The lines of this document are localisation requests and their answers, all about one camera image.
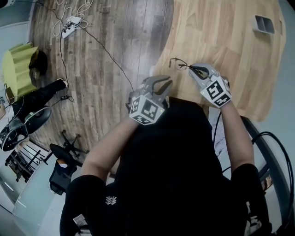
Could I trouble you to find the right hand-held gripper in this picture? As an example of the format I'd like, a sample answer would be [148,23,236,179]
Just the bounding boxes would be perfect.
[188,62,232,109]

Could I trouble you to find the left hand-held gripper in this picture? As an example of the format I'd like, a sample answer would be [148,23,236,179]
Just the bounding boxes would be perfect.
[125,75,173,126]

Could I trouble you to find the thin black frame glasses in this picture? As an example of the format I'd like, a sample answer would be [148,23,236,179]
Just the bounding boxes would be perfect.
[169,57,193,71]

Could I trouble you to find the person's left forearm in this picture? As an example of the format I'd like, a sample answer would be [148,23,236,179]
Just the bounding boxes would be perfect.
[81,117,139,178]

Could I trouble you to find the person's right forearm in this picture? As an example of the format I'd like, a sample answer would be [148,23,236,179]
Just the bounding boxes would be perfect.
[216,100,255,171]

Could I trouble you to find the grey divided tray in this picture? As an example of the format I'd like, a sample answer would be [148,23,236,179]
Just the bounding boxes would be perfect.
[251,14,276,35]

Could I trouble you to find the person's black shirt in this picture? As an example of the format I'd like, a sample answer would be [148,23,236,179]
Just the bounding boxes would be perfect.
[59,96,273,236]

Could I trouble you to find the black bag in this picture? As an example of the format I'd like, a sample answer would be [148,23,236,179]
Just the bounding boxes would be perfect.
[28,50,48,77]

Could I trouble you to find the black office chair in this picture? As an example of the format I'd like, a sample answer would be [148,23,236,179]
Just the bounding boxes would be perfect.
[48,130,90,196]

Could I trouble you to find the black metal rack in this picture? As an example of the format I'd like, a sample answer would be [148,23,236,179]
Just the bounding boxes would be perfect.
[4,142,49,183]

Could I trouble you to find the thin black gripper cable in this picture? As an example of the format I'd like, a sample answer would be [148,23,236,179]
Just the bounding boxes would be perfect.
[212,110,222,148]

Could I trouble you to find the long black floor cable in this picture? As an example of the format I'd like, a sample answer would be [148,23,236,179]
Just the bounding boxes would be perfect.
[36,1,136,93]

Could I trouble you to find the white cable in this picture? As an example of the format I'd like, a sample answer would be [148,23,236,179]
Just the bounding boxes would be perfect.
[53,0,94,37]

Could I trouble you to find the black cable bundle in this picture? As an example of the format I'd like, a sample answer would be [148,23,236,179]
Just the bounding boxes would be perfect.
[251,130,295,232]

